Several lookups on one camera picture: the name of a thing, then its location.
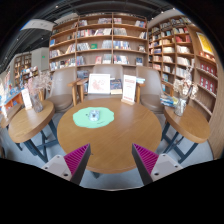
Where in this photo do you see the dark blue book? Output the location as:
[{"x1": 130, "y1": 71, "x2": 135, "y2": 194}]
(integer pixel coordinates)
[{"x1": 109, "y1": 78, "x2": 124, "y2": 96}]

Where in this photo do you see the round wooden side table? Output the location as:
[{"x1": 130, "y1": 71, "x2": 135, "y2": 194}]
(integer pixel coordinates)
[
  {"x1": 7, "y1": 99, "x2": 59, "y2": 164},
  {"x1": 161, "y1": 104, "x2": 212, "y2": 164},
  {"x1": 0, "y1": 103, "x2": 23, "y2": 129}
]

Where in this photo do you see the glass vase with pink flowers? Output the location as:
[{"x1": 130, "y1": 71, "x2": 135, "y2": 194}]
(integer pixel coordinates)
[{"x1": 26, "y1": 70, "x2": 54, "y2": 114}]

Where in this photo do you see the glass vase with white flowers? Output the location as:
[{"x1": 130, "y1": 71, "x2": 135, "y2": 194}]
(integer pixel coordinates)
[{"x1": 172, "y1": 66, "x2": 199, "y2": 118}]

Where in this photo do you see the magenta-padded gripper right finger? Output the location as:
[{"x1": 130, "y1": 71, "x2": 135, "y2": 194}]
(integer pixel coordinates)
[{"x1": 131, "y1": 143, "x2": 184, "y2": 186}]

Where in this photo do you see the white book with pink print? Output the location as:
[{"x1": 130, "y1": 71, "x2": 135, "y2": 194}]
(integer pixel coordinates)
[{"x1": 87, "y1": 73, "x2": 112, "y2": 95}]

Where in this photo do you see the white sign on wooden base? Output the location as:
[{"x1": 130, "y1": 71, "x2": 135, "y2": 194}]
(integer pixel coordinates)
[{"x1": 120, "y1": 74, "x2": 138, "y2": 106}]

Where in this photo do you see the distant wooden bookshelf unit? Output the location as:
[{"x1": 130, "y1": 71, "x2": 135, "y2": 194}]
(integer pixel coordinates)
[{"x1": 13, "y1": 53, "x2": 39, "y2": 86}]

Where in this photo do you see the brown leather armchair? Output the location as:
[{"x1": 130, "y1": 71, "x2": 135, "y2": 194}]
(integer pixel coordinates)
[
  {"x1": 46, "y1": 66, "x2": 78, "y2": 114},
  {"x1": 135, "y1": 65, "x2": 166, "y2": 115},
  {"x1": 67, "y1": 63, "x2": 146, "y2": 104}
]

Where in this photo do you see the stack of blue books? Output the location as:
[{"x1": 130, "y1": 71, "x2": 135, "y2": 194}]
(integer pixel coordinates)
[{"x1": 159, "y1": 94, "x2": 179, "y2": 108}]

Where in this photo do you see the small white table card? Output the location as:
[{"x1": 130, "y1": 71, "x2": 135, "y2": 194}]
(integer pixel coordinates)
[{"x1": 20, "y1": 88, "x2": 33, "y2": 111}]

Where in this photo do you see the wide wooden bookshelf unit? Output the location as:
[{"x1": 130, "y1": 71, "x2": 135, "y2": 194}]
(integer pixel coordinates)
[{"x1": 48, "y1": 12, "x2": 149, "y2": 73}]

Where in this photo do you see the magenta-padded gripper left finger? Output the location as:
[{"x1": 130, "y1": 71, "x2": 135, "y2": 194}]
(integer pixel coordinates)
[{"x1": 41, "y1": 143, "x2": 92, "y2": 186}]

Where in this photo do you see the angled wooden bookshelf unit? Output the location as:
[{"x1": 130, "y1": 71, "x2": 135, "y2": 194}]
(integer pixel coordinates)
[{"x1": 146, "y1": 14, "x2": 224, "y2": 124}]

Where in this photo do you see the green smiley mouse pad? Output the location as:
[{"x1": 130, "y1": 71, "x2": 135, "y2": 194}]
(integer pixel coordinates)
[{"x1": 72, "y1": 106, "x2": 115, "y2": 130}]

